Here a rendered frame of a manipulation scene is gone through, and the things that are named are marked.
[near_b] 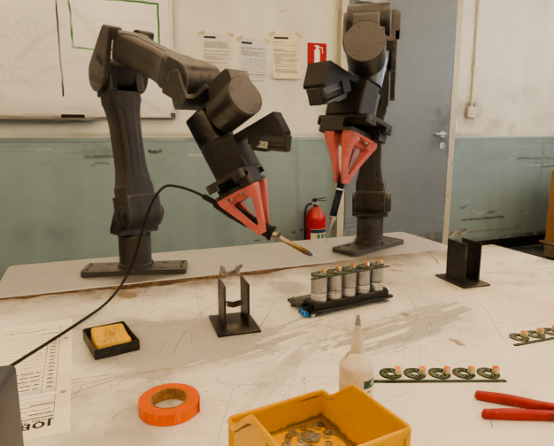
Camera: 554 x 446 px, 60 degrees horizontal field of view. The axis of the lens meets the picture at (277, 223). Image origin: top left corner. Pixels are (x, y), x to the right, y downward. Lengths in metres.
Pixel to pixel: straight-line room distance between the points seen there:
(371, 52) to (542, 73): 4.34
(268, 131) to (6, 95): 2.63
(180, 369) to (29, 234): 2.76
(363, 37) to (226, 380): 0.48
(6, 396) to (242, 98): 0.46
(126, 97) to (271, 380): 0.61
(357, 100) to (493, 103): 3.89
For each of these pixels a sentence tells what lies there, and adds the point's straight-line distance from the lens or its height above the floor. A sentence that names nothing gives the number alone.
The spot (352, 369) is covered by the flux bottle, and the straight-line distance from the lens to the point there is 0.48.
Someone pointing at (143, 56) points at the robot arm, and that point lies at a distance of 0.87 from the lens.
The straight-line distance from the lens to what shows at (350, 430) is 0.46.
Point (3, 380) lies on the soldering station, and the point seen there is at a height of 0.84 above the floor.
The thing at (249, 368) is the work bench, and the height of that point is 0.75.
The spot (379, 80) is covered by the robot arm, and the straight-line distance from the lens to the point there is 0.77.
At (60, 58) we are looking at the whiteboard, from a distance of 3.24.
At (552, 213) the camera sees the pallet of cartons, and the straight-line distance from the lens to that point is 4.60.
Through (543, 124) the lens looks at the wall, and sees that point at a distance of 5.04.
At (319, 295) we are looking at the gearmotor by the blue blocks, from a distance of 0.73.
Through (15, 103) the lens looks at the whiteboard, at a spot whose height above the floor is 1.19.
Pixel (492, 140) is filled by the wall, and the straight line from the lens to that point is 4.60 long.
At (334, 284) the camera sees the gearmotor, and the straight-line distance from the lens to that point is 0.74.
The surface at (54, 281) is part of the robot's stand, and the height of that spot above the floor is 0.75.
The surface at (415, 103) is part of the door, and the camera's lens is 4.00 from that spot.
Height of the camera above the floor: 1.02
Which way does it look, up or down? 10 degrees down
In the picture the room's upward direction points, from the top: straight up
